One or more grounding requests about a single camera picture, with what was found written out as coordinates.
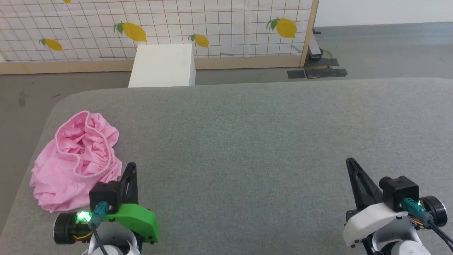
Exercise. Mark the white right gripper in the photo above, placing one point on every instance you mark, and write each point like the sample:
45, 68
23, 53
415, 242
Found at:
371, 216

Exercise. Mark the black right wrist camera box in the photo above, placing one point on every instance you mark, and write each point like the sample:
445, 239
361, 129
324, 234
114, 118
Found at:
398, 191

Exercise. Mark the metal partition stand foot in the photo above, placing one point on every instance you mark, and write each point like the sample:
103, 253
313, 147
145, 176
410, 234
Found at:
314, 49

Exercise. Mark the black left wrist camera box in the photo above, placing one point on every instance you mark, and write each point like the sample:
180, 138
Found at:
104, 193

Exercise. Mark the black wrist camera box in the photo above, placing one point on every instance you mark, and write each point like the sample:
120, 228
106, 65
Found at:
398, 191
104, 193

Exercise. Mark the long black floor plate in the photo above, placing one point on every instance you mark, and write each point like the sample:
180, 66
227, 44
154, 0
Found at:
325, 72

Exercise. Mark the pink garment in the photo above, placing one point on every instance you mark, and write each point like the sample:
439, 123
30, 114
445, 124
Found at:
63, 170

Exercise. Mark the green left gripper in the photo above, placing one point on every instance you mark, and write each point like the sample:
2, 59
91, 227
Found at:
138, 219

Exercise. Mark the white box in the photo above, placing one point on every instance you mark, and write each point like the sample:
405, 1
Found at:
161, 65

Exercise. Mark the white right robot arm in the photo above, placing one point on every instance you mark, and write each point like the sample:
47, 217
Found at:
400, 241

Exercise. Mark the small black floor plate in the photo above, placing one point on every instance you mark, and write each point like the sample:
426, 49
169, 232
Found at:
296, 74

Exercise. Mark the lemon print partition panel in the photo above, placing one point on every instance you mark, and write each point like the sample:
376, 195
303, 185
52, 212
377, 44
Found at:
212, 21

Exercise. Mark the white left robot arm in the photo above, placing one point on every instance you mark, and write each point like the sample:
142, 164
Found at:
113, 244

